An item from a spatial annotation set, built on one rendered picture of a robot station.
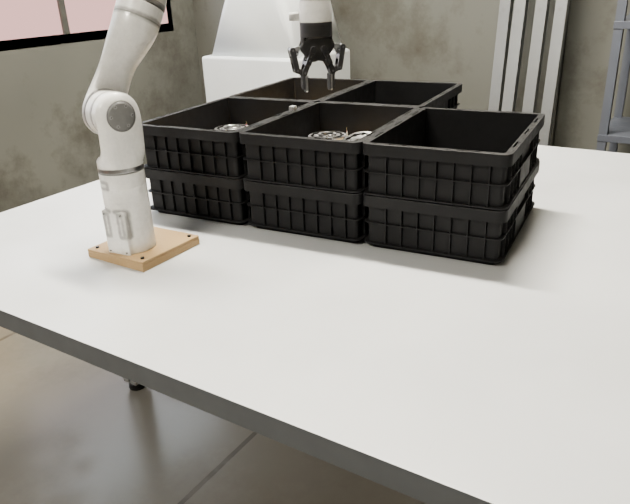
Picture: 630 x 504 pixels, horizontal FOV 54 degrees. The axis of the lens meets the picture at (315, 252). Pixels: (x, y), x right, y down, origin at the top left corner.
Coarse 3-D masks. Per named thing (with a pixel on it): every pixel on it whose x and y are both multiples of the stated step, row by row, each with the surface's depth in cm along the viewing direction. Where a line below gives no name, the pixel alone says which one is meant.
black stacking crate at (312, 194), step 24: (264, 192) 141; (288, 192) 138; (312, 192) 135; (336, 192) 132; (360, 192) 131; (264, 216) 144; (288, 216) 142; (312, 216) 139; (336, 216) 136; (360, 216) 135; (336, 240) 139; (360, 240) 135
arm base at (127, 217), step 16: (112, 176) 125; (128, 176) 125; (144, 176) 129; (112, 192) 126; (128, 192) 126; (144, 192) 129; (112, 208) 127; (128, 208) 127; (144, 208) 130; (112, 224) 129; (128, 224) 128; (144, 224) 130; (112, 240) 131; (128, 240) 129; (144, 240) 131
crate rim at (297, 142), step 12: (300, 108) 162; (396, 108) 160; (408, 108) 158; (276, 120) 150; (396, 120) 144; (240, 132) 139; (372, 132) 134; (252, 144) 138; (264, 144) 136; (276, 144) 135; (288, 144) 133; (300, 144) 132; (312, 144) 131; (324, 144) 129; (336, 144) 128; (348, 144) 127; (360, 144) 127
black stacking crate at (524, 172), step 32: (416, 128) 152; (448, 128) 155; (480, 128) 152; (512, 128) 148; (384, 160) 126; (416, 160) 123; (384, 192) 128; (416, 192) 125; (448, 192) 122; (480, 192) 119; (512, 192) 122
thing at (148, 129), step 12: (192, 108) 168; (156, 120) 157; (264, 120) 150; (144, 132) 151; (156, 132) 149; (168, 132) 147; (180, 132) 146; (192, 132) 144; (204, 132) 142; (216, 132) 141; (228, 132) 139
